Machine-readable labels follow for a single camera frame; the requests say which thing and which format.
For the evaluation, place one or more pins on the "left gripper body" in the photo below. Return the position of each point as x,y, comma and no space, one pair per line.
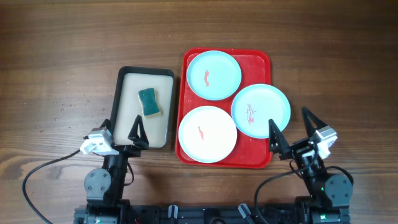
129,150

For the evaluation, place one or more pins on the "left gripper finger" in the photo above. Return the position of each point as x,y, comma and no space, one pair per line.
106,124
137,133

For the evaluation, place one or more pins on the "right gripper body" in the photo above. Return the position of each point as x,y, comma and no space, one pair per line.
298,149

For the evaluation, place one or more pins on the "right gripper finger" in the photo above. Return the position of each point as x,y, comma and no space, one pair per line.
277,141
311,122

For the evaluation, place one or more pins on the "green and yellow sponge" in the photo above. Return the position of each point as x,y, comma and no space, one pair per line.
149,104

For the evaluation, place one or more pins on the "light blue plate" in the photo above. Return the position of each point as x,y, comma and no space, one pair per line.
255,105
214,75

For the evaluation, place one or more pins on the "white plate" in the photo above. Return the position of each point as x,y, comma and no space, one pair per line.
207,134

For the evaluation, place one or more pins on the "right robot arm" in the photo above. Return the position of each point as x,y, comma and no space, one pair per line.
331,187

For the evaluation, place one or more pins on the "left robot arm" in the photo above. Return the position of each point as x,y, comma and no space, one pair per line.
105,186

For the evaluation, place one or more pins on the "black tray with soapy water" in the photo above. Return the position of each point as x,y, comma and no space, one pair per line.
127,105

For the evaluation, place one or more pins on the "red plastic tray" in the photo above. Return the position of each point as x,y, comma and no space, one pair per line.
249,153

